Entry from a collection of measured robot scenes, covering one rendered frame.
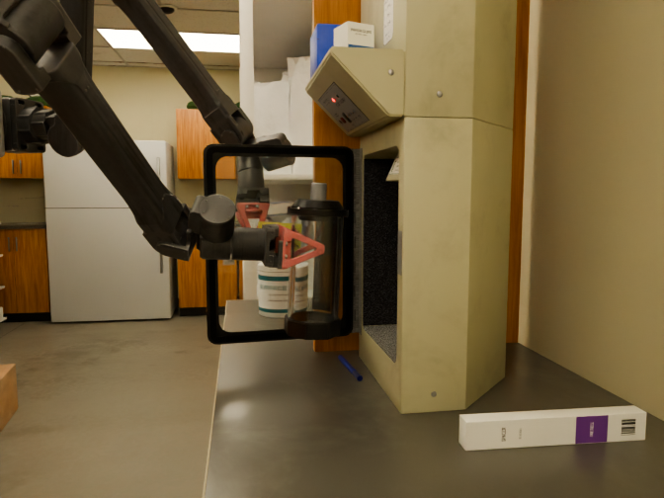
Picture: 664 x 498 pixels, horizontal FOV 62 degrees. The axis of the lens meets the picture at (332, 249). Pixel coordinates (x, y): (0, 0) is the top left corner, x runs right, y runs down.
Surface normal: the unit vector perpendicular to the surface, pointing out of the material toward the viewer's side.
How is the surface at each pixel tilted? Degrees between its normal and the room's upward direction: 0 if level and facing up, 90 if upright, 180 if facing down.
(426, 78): 90
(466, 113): 90
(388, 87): 90
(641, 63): 90
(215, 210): 51
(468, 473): 0
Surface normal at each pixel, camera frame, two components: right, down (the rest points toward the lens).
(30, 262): 0.16, 0.10
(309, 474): 0.00, -1.00
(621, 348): -0.99, 0.02
